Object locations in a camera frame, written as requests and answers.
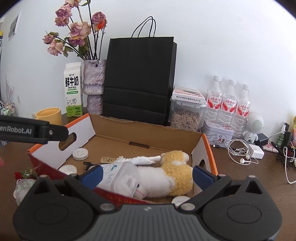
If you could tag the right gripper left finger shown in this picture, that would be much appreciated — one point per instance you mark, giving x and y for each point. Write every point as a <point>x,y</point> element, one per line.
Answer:
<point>81,188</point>

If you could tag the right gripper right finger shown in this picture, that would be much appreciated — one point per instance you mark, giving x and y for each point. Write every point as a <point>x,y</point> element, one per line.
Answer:
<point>212,186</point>

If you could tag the white round lid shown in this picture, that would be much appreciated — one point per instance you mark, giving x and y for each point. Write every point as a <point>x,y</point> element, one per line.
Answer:
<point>178,200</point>

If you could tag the yellow white plush toy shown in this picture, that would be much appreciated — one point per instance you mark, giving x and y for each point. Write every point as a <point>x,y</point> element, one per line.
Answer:
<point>173,177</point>

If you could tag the clear plastic wipes pack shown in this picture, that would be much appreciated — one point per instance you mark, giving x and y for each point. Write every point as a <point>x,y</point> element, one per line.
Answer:
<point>120,178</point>

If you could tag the pale green mesh ball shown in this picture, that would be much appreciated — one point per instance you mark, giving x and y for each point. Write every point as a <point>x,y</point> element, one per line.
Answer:
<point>22,188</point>

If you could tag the white tissue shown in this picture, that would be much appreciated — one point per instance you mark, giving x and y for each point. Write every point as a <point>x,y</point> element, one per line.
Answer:
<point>139,160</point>

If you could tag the small white round device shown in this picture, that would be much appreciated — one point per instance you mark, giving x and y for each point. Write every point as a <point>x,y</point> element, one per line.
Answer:
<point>80,154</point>

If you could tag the yellow ceramic mug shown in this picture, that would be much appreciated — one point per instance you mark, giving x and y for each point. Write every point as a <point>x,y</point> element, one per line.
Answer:
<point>52,115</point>

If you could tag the red pumpkin cardboard box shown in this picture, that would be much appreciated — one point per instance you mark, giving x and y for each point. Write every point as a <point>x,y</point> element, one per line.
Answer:
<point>110,137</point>

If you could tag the small red rose decoration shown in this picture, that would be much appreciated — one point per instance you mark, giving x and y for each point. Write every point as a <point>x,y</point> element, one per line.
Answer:
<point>29,173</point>

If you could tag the white illustrated tin box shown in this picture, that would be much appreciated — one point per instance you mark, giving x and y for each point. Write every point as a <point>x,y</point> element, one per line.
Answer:
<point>217,133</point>

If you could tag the white charger block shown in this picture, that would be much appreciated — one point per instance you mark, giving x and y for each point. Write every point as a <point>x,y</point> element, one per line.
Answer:
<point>256,152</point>

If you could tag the black power adapter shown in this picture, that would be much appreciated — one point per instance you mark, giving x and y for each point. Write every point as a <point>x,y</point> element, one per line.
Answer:
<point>262,140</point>

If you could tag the middle water bottle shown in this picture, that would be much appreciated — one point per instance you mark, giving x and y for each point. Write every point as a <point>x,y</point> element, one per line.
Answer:
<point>229,103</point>

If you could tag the water bottle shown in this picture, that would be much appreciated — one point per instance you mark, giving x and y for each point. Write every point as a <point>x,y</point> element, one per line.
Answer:
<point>214,99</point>
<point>229,103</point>
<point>242,110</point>

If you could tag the right water bottle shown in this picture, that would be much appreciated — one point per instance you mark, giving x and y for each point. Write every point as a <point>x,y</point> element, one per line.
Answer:
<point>242,110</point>

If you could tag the left water bottle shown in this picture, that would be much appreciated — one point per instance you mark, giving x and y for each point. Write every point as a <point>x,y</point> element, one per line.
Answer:
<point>214,99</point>

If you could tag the clear seed storage container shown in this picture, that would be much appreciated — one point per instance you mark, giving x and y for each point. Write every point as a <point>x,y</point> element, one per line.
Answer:
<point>186,115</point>

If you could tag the white robot figurine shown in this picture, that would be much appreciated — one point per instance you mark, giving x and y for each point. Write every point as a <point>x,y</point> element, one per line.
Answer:
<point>254,125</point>

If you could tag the white green milk carton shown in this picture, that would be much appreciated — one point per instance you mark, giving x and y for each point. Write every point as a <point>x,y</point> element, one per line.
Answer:
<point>73,89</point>

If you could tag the purple textured vase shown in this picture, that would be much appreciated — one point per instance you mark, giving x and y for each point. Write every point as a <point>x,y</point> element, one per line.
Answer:
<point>93,85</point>

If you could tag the white flat box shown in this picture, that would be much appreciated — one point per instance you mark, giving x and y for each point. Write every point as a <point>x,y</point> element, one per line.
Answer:
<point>188,95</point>

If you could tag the colourful snack packet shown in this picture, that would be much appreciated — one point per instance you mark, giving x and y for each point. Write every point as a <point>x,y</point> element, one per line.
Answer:
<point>294,130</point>

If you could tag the dried pink rose bouquet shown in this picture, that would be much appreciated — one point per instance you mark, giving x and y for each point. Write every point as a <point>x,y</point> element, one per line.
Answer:
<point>86,31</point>

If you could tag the black paper shopping bag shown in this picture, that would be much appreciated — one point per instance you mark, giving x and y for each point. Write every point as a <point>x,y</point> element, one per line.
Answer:
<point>139,77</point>

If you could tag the wire rack with toiletries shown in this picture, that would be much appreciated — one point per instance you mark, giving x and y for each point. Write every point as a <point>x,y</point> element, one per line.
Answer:
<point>7,108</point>

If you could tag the white wired earphones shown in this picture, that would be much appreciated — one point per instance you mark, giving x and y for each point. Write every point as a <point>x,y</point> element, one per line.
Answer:
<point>242,155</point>

